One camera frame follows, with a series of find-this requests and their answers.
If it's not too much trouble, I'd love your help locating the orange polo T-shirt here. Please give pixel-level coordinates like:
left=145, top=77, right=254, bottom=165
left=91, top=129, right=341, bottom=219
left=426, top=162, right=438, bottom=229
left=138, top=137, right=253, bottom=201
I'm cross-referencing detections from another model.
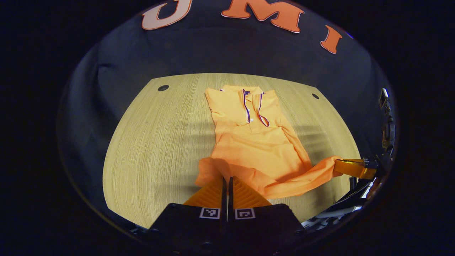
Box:
left=195, top=85, right=343, bottom=199

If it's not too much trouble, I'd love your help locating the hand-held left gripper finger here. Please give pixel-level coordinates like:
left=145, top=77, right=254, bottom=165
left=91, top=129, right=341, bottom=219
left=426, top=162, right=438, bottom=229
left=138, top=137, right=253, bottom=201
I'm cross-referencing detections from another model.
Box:
left=149, top=177, right=227, bottom=251
left=229, top=177, right=303, bottom=251

